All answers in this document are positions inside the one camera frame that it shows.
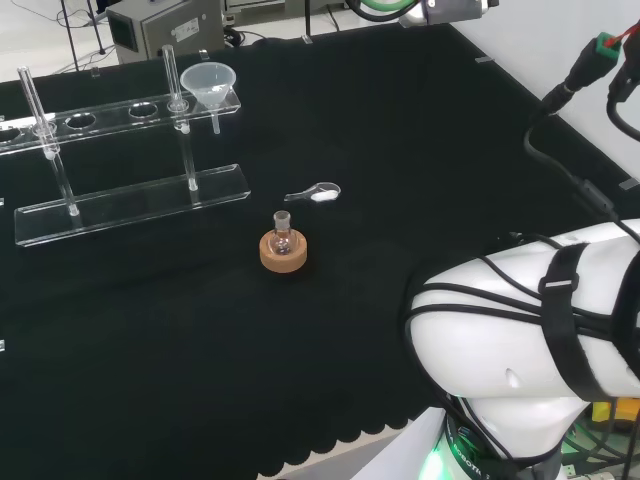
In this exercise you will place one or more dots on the translucent plastic funnel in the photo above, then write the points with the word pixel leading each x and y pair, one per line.
pixel 207 82

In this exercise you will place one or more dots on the glass weighing funnel with powder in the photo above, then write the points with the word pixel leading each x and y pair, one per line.
pixel 325 193

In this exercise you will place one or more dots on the clear acrylic funnel stand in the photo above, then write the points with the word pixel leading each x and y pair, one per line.
pixel 125 205

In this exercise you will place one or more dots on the small round-bottom glass flask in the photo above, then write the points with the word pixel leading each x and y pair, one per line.
pixel 282 243

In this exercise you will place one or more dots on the black bench cloth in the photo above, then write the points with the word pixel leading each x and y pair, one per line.
pixel 350 325

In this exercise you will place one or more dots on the grey metal control box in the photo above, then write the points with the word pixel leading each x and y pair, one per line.
pixel 170 30

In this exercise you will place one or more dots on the yellow stop button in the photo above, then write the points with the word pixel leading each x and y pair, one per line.
pixel 600 412

